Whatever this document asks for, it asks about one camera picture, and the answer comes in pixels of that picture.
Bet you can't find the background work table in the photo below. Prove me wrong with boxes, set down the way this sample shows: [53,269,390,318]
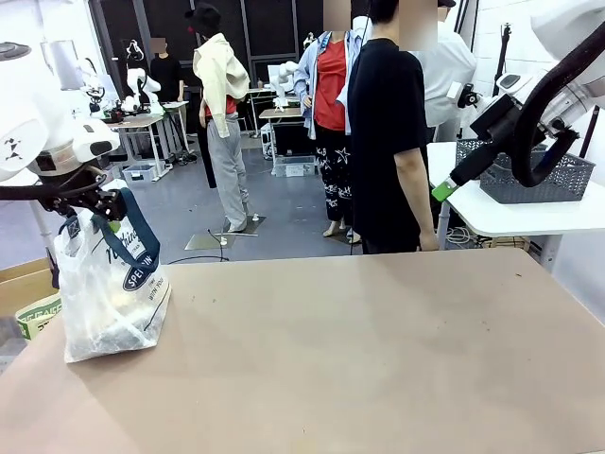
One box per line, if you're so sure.
[104,100,191,183]

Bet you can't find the black floor cable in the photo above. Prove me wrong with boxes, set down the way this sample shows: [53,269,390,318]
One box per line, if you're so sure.
[167,228,232,265]

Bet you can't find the black equipment case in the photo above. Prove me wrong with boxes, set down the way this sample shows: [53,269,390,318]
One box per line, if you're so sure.
[272,120,317,157]

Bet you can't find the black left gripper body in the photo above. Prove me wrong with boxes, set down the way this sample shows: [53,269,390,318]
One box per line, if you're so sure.
[39,167,109,218]

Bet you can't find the person in red top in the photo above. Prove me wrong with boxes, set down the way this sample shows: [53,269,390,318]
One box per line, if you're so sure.
[292,28,366,238]

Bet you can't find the person in black t-shirt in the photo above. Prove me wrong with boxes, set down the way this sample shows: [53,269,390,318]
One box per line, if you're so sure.
[347,0,429,255]

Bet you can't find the person in white shirt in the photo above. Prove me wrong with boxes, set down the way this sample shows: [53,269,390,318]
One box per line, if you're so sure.
[413,0,478,143]

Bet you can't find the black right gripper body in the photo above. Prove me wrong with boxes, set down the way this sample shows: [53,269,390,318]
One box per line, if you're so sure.
[469,93,525,148]

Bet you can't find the white box on floor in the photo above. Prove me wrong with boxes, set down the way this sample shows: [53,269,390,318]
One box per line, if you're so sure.
[121,164,160,183]

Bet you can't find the black tripod stand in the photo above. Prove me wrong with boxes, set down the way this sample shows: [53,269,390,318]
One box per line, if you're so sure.
[579,106,602,161]

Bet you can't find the small white background robot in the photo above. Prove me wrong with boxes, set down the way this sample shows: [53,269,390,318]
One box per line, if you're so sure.
[272,61,304,113]

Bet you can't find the mannequin in cream hoodie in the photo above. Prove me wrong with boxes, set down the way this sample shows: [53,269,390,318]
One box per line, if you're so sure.
[183,1,251,234]

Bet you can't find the translucent shopping bag navy handles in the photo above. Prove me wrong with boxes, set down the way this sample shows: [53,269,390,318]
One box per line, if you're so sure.
[52,187,173,364]

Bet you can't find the white side table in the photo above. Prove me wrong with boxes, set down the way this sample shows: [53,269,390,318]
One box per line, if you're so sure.
[424,141,605,251]

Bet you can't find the metal floor plate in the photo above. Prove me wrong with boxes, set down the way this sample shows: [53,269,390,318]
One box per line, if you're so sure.
[184,215,267,251]

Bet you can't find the brown cardboard box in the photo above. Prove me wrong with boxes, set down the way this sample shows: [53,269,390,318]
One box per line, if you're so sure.
[0,257,63,318]

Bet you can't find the person's right forearm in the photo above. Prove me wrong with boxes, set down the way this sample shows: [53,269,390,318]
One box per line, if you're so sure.
[394,149,435,236]

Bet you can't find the dark grey plastic basket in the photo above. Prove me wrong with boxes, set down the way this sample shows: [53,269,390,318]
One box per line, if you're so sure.
[456,138,549,166]
[479,149,596,205]

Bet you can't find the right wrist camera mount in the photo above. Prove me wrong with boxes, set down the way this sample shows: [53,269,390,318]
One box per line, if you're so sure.
[448,81,482,113]

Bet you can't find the wooden top background table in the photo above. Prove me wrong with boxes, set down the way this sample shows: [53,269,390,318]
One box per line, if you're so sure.
[258,107,303,120]

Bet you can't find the black left arm cable bundle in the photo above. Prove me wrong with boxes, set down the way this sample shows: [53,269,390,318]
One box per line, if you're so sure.
[0,172,108,203]

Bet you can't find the green printed carton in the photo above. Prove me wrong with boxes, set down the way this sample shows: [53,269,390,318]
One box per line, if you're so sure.
[15,295,65,341]

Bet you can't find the clear plastic storage box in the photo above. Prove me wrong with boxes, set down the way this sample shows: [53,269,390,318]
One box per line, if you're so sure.
[271,154,317,179]

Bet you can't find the background person in black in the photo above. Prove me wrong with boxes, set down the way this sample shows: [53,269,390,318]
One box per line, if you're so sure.
[149,36,186,103]

